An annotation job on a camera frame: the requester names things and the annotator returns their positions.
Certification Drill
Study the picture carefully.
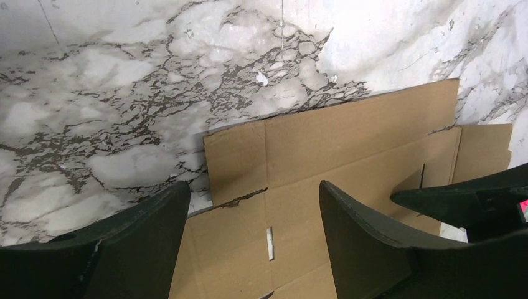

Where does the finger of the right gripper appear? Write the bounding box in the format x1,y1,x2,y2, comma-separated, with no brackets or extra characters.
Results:
390,164,527,243

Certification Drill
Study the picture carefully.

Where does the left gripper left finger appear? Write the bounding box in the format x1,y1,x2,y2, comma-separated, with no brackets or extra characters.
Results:
1,181,191,298

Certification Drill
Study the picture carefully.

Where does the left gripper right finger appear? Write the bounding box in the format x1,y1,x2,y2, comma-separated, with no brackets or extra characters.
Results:
319,181,527,298

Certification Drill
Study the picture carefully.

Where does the brown cardboard box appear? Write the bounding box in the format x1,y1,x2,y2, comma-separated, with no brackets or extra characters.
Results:
169,79,512,298

